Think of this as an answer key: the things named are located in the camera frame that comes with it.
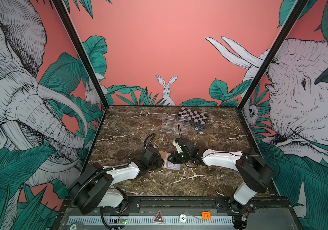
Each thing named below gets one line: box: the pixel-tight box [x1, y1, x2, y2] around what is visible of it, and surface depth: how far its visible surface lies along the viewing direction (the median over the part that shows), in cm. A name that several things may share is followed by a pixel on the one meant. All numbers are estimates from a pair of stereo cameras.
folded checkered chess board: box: [177, 106, 209, 130], surface depth 113 cm
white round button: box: [179, 213, 188, 223], surface depth 71 cm
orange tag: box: [200, 211, 212, 220], surface depth 71 cm
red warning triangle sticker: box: [152, 208, 166, 225], surface depth 71 cm
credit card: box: [164, 160, 181, 171], surface depth 89 cm
